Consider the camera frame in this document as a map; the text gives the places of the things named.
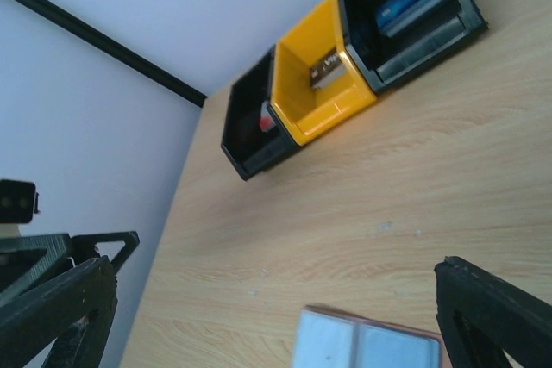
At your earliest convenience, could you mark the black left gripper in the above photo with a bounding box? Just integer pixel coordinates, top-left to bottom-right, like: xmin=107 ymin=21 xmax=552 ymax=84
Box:
xmin=1 ymin=231 xmax=140 ymax=295

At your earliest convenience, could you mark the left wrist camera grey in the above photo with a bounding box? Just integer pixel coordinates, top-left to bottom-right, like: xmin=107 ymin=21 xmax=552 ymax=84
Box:
xmin=0 ymin=178 xmax=40 ymax=239

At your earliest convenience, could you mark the right black bin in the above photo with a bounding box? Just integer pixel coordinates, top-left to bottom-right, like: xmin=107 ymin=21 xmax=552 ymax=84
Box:
xmin=338 ymin=0 xmax=488 ymax=95

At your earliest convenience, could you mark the black enclosure frame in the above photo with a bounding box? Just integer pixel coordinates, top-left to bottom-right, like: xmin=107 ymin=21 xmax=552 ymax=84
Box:
xmin=13 ymin=0 xmax=207 ymax=108

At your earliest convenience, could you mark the yellow middle bin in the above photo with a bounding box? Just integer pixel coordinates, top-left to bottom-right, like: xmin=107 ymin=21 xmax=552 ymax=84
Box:
xmin=270 ymin=0 xmax=377 ymax=146

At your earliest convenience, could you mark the left black bin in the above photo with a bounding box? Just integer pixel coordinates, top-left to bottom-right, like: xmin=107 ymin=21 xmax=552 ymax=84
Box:
xmin=221 ymin=47 xmax=299 ymax=181

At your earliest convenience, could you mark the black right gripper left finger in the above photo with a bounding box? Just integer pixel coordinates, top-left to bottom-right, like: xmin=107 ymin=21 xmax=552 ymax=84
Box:
xmin=1 ymin=256 xmax=117 ymax=367

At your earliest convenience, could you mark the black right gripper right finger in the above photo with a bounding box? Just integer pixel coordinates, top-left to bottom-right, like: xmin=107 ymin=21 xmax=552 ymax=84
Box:
xmin=434 ymin=256 xmax=551 ymax=367

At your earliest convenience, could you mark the black bin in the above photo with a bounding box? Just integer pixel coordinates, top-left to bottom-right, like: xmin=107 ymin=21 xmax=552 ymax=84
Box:
xmin=221 ymin=47 xmax=299 ymax=181
xmin=338 ymin=0 xmax=488 ymax=95

